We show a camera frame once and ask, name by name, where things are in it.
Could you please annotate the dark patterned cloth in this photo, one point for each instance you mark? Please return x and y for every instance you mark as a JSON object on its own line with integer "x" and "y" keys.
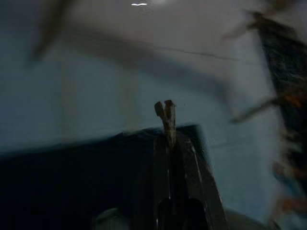
{"x": 285, "y": 79}

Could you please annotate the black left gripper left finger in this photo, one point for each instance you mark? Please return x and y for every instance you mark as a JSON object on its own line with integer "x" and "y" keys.
{"x": 161, "y": 172}

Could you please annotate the dark blue box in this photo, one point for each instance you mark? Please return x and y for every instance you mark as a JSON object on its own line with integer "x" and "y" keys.
{"x": 76, "y": 182}

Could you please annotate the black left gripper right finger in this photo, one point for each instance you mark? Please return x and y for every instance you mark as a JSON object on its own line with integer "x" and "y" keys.
{"x": 192, "y": 182}

